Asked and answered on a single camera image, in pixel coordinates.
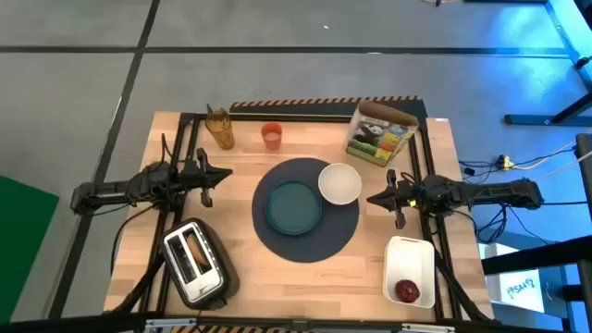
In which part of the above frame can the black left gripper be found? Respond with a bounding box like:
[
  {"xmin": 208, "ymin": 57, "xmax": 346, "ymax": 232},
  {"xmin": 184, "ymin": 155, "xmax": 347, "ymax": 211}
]
[{"xmin": 179, "ymin": 147, "xmax": 234, "ymax": 208}]

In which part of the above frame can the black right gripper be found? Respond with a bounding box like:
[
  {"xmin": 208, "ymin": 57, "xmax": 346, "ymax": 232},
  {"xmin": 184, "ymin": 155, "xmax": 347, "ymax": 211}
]
[{"xmin": 366, "ymin": 168, "xmax": 426, "ymax": 230}]

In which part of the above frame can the amber faceted plastic tumbler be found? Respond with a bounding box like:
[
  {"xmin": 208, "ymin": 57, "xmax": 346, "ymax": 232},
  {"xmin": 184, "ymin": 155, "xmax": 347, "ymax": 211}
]
[{"xmin": 204, "ymin": 106, "xmax": 236, "ymax": 151}]

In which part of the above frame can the panda cereal box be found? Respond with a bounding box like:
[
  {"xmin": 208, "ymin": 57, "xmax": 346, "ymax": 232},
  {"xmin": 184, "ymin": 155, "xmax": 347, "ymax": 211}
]
[{"xmin": 345, "ymin": 100, "xmax": 420, "ymax": 167}]

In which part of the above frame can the orange plastic cup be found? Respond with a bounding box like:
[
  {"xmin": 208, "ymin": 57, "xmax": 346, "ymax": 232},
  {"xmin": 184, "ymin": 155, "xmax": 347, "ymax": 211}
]
[{"xmin": 260, "ymin": 121, "xmax": 283, "ymax": 152}]

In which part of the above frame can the toasted bagel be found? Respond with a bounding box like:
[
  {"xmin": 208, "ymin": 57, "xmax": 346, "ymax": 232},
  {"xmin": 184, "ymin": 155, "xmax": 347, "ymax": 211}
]
[{"xmin": 187, "ymin": 236, "xmax": 209, "ymax": 274}]

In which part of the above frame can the red apple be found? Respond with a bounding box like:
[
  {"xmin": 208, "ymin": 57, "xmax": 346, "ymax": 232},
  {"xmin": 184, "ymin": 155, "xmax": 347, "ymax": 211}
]
[{"xmin": 394, "ymin": 278, "xmax": 422, "ymax": 304}]

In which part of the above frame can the white ribbed bowl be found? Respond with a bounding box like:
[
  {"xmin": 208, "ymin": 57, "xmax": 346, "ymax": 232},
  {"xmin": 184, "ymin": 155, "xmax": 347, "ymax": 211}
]
[{"xmin": 317, "ymin": 162, "xmax": 364, "ymax": 206}]

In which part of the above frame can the white rectangular tray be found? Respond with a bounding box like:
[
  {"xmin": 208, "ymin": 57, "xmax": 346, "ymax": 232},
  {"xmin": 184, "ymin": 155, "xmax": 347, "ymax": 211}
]
[{"xmin": 382, "ymin": 235, "xmax": 437, "ymax": 310}]

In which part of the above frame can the round dark woven placemat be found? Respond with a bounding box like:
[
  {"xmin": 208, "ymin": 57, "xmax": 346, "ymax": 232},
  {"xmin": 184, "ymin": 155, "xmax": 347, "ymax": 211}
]
[{"xmin": 251, "ymin": 157, "xmax": 361, "ymax": 264}]

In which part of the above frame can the black and silver toaster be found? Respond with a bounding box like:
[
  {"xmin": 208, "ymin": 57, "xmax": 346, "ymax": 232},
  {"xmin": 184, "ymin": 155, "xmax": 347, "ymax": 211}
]
[{"xmin": 158, "ymin": 217, "xmax": 241, "ymax": 311}]

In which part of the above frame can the dark green plate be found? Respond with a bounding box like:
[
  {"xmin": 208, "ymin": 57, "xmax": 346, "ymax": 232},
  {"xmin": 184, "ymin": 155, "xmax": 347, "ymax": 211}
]
[{"xmin": 264, "ymin": 179, "xmax": 324, "ymax": 237}]

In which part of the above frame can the black hazard-striped mat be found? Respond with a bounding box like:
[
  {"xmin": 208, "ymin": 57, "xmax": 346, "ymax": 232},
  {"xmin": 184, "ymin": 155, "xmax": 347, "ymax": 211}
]
[{"xmin": 229, "ymin": 95, "xmax": 429, "ymax": 119}]

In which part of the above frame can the white box with scribble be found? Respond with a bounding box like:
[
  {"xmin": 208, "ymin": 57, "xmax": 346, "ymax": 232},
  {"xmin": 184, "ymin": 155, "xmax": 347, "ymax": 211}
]
[{"xmin": 480, "ymin": 242, "xmax": 548, "ymax": 314}]

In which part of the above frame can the green sheet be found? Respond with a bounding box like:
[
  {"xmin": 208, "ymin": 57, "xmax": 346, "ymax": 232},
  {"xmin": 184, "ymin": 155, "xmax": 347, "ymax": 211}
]
[{"xmin": 0, "ymin": 175, "xmax": 60, "ymax": 325}]

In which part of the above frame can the black overhead rig beam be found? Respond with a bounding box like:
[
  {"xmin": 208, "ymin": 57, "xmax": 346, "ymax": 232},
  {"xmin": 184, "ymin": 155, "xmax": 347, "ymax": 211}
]
[{"xmin": 0, "ymin": 313, "xmax": 592, "ymax": 333}]

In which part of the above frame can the metal stand leg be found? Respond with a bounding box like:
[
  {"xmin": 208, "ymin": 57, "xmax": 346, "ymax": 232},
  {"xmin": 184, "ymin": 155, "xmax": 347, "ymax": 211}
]
[{"xmin": 503, "ymin": 0, "xmax": 592, "ymax": 127}]

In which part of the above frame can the black aluminium table frame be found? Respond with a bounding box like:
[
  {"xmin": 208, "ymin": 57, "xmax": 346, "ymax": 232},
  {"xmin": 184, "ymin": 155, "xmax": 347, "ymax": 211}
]
[{"xmin": 104, "ymin": 110, "xmax": 496, "ymax": 325}]

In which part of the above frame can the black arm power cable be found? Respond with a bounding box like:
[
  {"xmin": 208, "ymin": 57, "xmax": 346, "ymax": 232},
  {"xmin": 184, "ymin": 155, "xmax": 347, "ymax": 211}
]
[{"xmin": 109, "ymin": 204, "xmax": 156, "ymax": 275}]

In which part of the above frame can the black floor cable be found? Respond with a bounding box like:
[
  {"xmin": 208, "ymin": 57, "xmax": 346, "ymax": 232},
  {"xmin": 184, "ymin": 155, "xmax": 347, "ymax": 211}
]
[{"xmin": 458, "ymin": 146, "xmax": 578, "ymax": 171}]

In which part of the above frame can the white cable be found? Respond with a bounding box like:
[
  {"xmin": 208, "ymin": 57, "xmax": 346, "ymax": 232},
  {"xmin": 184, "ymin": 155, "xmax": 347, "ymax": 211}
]
[{"xmin": 526, "ymin": 141, "xmax": 592, "ymax": 182}]

